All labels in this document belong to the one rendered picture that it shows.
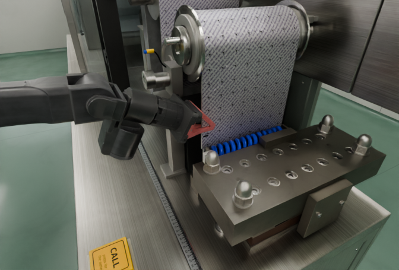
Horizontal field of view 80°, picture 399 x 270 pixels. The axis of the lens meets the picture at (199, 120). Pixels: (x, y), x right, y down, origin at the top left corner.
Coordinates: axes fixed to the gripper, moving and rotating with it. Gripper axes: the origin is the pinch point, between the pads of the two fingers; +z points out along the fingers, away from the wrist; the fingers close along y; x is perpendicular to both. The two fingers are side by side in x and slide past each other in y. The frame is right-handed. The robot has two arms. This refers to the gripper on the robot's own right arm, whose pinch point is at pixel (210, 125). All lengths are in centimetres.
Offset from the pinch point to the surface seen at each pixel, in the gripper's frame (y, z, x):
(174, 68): -7.1, -10.1, 7.7
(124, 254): 10.1, -12.6, -25.4
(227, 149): 3.6, 4.7, -3.3
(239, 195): 17.0, -1.5, -4.6
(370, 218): 24.6, 33.7, -2.9
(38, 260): -68, -10, -129
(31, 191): -128, -17, -133
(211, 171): 8.3, -1.2, -6.4
